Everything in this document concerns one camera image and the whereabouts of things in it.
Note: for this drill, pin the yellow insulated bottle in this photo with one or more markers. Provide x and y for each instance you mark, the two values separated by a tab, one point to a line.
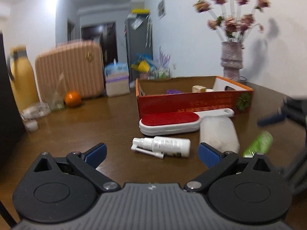
22	81

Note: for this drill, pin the black paper bag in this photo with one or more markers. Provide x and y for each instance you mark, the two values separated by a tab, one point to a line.
7	100

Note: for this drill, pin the white nozzle spray bottle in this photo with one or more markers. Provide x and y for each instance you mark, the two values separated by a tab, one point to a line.
170	145

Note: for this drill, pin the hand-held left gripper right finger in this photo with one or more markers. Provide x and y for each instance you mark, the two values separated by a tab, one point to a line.
209	155

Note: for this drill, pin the pink flower pot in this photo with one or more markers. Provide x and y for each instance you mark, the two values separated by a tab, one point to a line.
144	76

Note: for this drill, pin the blue white tissue pack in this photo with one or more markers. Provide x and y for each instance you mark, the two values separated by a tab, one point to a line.
117	81

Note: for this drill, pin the black eyeglasses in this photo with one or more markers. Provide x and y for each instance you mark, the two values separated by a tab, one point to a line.
243	79

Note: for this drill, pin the red cardboard box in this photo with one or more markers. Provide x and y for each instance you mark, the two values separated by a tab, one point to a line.
187	104

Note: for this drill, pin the orange fruit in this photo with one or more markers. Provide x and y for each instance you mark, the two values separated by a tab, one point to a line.
72	99

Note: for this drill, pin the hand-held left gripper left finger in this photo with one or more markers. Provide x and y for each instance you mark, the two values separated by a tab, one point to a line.
96	153

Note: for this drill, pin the small white round cap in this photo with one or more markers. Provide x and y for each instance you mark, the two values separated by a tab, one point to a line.
31	125

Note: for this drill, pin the pink ribbed suitcase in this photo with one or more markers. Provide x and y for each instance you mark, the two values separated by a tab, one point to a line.
72	69

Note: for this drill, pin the clear plastic pouch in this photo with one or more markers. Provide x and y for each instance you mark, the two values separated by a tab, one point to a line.
136	24

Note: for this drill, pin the white ribbed cap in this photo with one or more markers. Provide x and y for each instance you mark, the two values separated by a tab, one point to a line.
209	90

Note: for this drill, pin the pink ceramic vase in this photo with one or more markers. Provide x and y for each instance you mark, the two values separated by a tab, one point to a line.
231	60

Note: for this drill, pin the folded umbrella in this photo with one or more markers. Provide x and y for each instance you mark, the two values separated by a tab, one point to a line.
149	30

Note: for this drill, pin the translucent white square bottle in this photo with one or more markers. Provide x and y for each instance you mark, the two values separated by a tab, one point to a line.
219	134

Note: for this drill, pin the dried pink roses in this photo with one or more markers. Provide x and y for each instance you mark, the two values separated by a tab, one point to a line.
231	21

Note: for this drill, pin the grey refrigerator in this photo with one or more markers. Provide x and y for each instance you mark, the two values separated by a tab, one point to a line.
138	43

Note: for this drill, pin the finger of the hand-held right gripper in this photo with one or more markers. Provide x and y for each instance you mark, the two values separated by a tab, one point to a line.
272	119

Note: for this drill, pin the green spray bottle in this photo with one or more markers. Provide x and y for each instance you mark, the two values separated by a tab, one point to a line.
259	143

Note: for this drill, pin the framed wall picture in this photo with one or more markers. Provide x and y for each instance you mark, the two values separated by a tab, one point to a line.
162	7

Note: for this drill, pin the yellow watering can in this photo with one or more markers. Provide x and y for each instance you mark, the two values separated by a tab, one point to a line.
143	67

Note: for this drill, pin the white red lint brush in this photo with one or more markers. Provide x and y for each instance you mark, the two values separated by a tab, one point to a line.
170	122

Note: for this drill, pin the purple lavender bunch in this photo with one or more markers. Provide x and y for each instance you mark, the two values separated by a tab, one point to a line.
163	57

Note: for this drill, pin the dark entrance door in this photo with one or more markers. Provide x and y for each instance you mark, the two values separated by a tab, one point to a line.
96	38

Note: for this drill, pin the clear drinking glass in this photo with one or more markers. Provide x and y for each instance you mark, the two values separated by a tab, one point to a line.
56	98

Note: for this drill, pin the purple lid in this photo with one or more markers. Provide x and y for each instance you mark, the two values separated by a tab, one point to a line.
175	91

